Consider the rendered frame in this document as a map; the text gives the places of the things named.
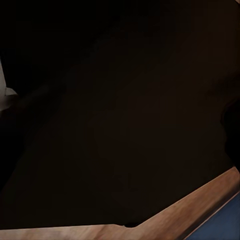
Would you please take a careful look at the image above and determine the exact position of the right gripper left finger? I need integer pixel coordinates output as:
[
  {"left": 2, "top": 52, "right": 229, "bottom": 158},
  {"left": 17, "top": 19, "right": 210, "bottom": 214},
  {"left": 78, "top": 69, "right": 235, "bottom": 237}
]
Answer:
[{"left": 0, "top": 133, "right": 26, "bottom": 192}]

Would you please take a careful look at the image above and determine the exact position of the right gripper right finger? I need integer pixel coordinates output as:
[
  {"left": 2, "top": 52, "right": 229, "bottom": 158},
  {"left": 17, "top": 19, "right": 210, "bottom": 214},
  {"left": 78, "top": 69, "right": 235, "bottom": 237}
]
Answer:
[{"left": 224, "top": 132, "right": 240, "bottom": 172}]

